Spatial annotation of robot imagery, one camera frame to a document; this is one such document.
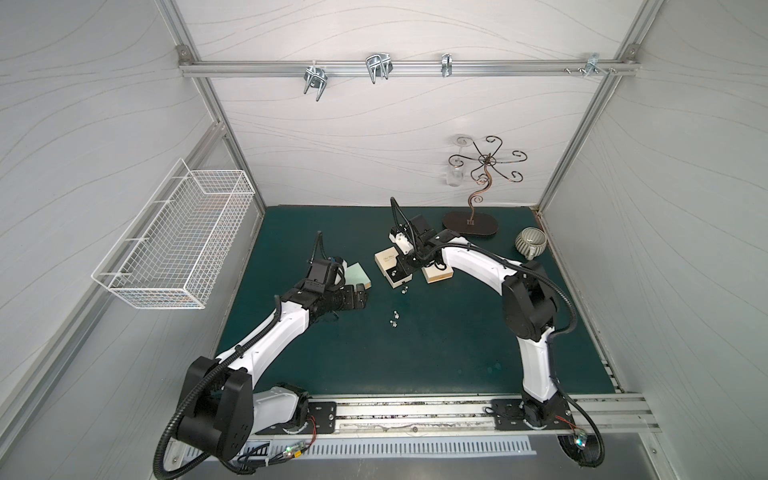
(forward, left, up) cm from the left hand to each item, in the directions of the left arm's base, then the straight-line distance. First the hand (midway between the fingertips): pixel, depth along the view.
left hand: (355, 296), depth 85 cm
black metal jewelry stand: (+37, -40, -8) cm, 56 cm away
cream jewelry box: (+16, -9, -6) cm, 19 cm away
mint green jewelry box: (+12, +2, -7) cm, 14 cm away
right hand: (+13, -13, -1) cm, 19 cm away
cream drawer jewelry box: (+12, -24, -6) cm, 27 cm away
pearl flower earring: (-2, -12, -9) cm, 15 cm away
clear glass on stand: (+43, -32, +13) cm, 55 cm away
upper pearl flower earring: (+7, -15, -9) cm, 19 cm away
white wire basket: (+2, +38, +22) cm, 44 cm away
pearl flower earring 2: (-4, -11, -10) cm, 16 cm away
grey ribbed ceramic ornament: (+27, -61, -7) cm, 67 cm away
